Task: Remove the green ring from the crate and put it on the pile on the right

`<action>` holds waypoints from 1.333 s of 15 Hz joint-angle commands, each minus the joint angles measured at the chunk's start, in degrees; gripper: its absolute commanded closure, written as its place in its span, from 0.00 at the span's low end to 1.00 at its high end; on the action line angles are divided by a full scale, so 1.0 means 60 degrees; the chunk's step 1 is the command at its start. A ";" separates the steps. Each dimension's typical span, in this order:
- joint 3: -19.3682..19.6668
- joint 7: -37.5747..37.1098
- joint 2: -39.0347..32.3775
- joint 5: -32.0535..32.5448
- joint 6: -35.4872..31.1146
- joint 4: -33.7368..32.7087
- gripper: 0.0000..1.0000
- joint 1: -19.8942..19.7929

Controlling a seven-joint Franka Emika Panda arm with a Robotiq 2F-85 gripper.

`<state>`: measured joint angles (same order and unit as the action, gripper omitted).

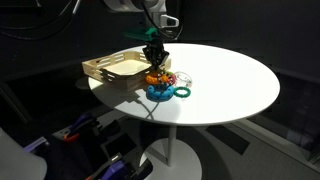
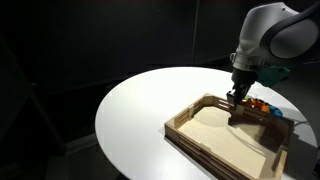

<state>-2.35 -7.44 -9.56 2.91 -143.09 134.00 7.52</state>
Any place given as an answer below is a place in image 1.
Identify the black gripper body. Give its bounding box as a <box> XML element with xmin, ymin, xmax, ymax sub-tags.
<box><xmin>142</xmin><ymin>37</ymin><xmax>171</xmax><ymax>65</ymax></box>

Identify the light green ring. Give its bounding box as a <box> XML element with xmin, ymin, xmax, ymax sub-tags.
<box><xmin>159</xmin><ymin>69</ymin><xmax>175</xmax><ymax>77</ymax></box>

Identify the wooden slatted crate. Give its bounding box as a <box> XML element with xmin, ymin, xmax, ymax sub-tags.
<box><xmin>81</xmin><ymin>49</ymin><xmax>173</xmax><ymax>92</ymax></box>

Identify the black equipment stand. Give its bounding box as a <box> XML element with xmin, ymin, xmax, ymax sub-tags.
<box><xmin>46</xmin><ymin>116</ymin><xmax>154</xmax><ymax>180</ymax></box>

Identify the orange clip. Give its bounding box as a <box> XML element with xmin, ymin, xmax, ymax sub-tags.
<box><xmin>63</xmin><ymin>132</ymin><xmax>81</xmax><ymax>143</ymax></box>

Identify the purple clamp with silver tip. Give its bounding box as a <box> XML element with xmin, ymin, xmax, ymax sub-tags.
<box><xmin>99</xmin><ymin>153</ymin><xmax>134</xmax><ymax>180</ymax></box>

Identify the purple bar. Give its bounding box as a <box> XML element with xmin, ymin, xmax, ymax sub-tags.
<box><xmin>23</xmin><ymin>136</ymin><xmax>49</xmax><ymax>154</ymax></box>

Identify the white rounded object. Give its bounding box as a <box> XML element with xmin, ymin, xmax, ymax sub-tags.
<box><xmin>0</xmin><ymin>126</ymin><xmax>48</xmax><ymax>180</ymax></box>

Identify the orange ring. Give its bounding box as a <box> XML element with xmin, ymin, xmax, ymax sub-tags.
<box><xmin>145</xmin><ymin>72</ymin><xmax>170</xmax><ymax>86</ymax></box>

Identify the black white red beaded ring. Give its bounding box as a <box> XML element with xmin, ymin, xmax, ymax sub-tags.
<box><xmin>159</xmin><ymin>69</ymin><xmax>178</xmax><ymax>86</ymax></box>

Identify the blue ring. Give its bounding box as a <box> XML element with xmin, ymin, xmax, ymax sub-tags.
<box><xmin>146</xmin><ymin>83</ymin><xmax>175</xmax><ymax>103</ymax></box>

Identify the clear plastic ring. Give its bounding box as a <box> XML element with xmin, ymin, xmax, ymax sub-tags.
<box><xmin>173</xmin><ymin>70</ymin><xmax>194</xmax><ymax>89</ymax></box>

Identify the dark green ring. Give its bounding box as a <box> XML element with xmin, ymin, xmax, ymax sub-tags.
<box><xmin>172</xmin><ymin>86</ymin><xmax>192</xmax><ymax>99</ymax></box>

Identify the white table pedestal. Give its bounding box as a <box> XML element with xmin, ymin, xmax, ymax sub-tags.
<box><xmin>139</xmin><ymin>124</ymin><xmax>203</xmax><ymax>180</ymax></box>

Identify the purple clamp handle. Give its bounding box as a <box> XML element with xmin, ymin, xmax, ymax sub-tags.
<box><xmin>68</xmin><ymin>112</ymin><xmax>95</xmax><ymax>133</ymax></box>

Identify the grey cable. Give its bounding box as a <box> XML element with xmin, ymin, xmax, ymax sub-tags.
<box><xmin>0</xmin><ymin>0</ymin><xmax>82</xmax><ymax>42</ymax></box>

